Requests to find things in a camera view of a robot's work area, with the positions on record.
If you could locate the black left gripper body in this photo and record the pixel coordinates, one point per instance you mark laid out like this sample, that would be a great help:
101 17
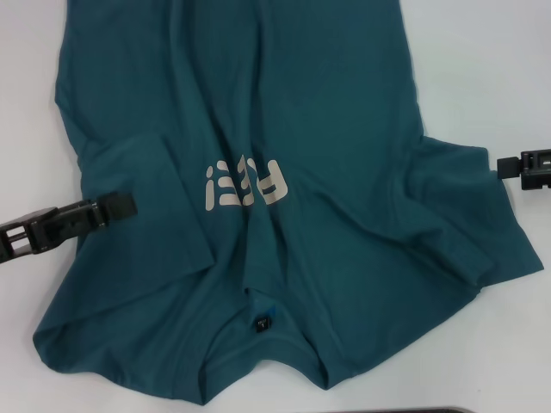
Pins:
28 238

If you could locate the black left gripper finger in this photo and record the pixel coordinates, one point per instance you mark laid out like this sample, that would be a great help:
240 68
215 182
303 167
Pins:
116 206

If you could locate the teal blue printed t-shirt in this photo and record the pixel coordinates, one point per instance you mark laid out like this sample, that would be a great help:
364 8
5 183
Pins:
215 86

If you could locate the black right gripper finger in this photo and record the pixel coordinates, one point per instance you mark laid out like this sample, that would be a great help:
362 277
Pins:
538 181
510 168

